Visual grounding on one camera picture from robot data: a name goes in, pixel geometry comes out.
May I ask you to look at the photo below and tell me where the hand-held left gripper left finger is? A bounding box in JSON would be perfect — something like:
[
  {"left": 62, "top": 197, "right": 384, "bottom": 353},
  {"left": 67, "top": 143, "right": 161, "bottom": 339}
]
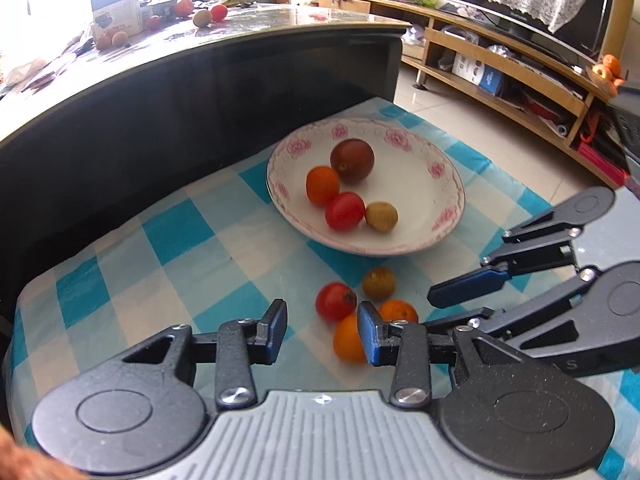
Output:
[{"left": 107, "top": 300, "right": 289, "bottom": 409}]

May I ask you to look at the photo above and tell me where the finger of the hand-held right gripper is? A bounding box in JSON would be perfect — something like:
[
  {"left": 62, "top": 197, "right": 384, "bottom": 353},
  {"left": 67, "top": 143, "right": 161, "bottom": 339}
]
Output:
[
  {"left": 425, "top": 266, "right": 601, "bottom": 352},
  {"left": 428, "top": 209, "right": 581, "bottom": 309}
]

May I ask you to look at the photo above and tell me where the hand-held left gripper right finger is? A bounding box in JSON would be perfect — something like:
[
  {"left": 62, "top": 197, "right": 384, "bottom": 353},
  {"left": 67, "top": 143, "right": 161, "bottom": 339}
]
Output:
[{"left": 356, "top": 301, "right": 551, "bottom": 409}]

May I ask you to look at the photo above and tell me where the white floral plate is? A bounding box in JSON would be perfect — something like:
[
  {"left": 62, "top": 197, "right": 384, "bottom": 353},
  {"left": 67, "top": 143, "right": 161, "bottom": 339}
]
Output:
[{"left": 266, "top": 117, "right": 466, "bottom": 257}]

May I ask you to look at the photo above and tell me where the person's left forearm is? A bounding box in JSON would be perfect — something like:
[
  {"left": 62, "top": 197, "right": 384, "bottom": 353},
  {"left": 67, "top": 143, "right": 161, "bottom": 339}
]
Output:
[{"left": 0, "top": 432, "right": 83, "bottom": 480}]

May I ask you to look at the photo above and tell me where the blue checked tablecloth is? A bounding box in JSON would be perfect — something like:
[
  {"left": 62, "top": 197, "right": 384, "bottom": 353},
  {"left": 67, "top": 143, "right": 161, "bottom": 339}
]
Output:
[{"left": 2, "top": 95, "right": 640, "bottom": 480}]

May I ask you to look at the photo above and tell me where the dark red plum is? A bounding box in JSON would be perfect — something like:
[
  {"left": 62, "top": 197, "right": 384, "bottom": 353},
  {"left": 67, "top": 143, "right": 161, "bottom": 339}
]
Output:
[{"left": 330, "top": 138, "right": 375, "bottom": 185}]

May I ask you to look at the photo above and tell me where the dark ribbed box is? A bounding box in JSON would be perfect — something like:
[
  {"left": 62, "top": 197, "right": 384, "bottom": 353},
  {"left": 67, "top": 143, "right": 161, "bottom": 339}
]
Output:
[{"left": 607, "top": 85, "right": 640, "bottom": 173}]

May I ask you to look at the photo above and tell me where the white and blue carton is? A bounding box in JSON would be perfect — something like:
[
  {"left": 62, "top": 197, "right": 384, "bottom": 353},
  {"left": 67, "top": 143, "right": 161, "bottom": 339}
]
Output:
[{"left": 452, "top": 52, "right": 504, "bottom": 97}]

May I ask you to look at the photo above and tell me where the wooden television stand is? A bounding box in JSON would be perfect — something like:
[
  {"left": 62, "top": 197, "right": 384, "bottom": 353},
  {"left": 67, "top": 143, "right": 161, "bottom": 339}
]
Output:
[{"left": 317, "top": 0, "right": 631, "bottom": 191}]

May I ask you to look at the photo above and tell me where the black television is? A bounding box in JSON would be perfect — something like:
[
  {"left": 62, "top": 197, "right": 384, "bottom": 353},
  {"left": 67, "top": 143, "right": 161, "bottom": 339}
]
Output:
[{"left": 442, "top": 0, "right": 618, "bottom": 63}]

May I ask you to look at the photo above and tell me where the white cardboard box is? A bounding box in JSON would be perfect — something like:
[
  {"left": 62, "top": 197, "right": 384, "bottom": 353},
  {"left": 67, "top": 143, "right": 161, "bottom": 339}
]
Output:
[{"left": 90, "top": 0, "right": 143, "bottom": 36}]

